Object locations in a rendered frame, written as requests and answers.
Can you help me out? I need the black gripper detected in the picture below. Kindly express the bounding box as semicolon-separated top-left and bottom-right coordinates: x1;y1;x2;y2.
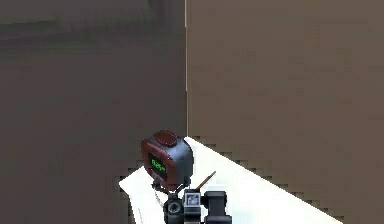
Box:
151;180;187;224

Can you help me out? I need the brown pencil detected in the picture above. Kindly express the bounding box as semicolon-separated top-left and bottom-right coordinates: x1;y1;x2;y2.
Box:
194;170;217;191

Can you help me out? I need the dark red grey alarm clock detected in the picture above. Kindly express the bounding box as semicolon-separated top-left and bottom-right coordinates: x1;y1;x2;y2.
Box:
140;129;195;192

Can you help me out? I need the white table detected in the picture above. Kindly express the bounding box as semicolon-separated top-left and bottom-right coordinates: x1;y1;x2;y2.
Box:
118;135;345;224

